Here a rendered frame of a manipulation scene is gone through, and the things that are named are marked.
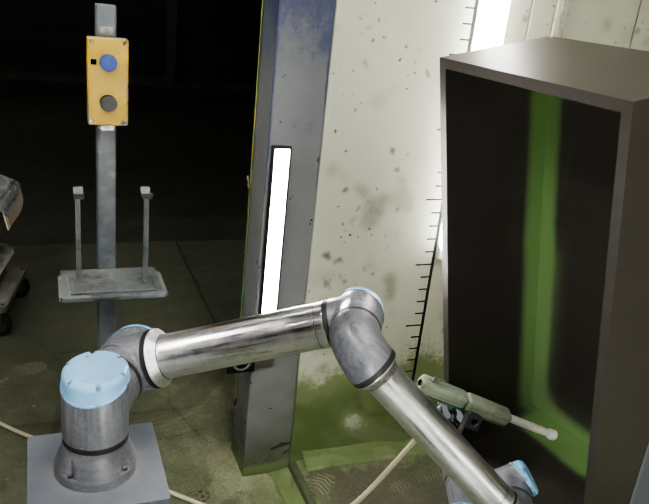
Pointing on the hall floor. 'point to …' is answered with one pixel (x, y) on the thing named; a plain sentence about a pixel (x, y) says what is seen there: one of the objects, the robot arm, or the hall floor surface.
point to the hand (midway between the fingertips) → (448, 401)
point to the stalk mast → (105, 196)
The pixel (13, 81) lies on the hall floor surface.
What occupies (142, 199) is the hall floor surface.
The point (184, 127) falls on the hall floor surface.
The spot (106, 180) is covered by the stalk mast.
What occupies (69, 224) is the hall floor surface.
